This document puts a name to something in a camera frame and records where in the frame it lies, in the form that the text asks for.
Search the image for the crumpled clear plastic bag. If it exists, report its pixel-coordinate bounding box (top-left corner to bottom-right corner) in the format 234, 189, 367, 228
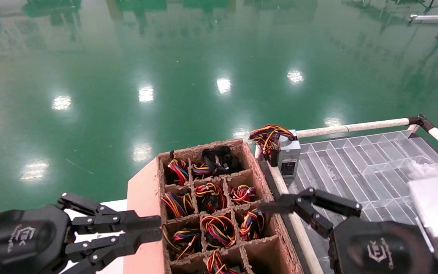
409, 158, 438, 181

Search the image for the black cable bundle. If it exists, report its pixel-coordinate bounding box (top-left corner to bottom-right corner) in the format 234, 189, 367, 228
201, 145, 242, 175

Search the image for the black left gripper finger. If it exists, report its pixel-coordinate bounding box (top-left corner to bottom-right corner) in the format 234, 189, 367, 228
57, 192, 162, 234

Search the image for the clear plastic compartment tray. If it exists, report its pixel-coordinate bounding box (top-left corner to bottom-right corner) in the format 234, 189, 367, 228
284, 130, 438, 263

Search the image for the loose colourful wire bundle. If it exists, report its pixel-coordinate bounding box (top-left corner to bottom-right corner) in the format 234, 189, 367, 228
249, 124, 302, 178

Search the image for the grey power supply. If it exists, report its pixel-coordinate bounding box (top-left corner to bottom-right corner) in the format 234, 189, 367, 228
204, 250, 242, 274
161, 191, 195, 219
194, 182, 228, 212
239, 209, 266, 241
230, 184, 257, 204
192, 162, 214, 179
167, 151, 190, 186
162, 225, 202, 261
201, 215, 236, 248

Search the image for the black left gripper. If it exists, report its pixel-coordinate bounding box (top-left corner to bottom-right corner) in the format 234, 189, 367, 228
0, 205, 162, 274

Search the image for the brown cardboard divider box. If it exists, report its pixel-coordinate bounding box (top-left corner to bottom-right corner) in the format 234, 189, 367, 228
123, 139, 305, 274

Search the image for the black pipe connector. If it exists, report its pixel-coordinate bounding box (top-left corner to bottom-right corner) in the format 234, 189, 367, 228
408, 113, 435, 133

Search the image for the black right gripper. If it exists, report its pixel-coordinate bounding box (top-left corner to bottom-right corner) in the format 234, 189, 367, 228
259, 188, 438, 274

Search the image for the white wheeled stand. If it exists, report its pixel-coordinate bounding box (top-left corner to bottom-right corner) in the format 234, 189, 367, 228
409, 0, 438, 25

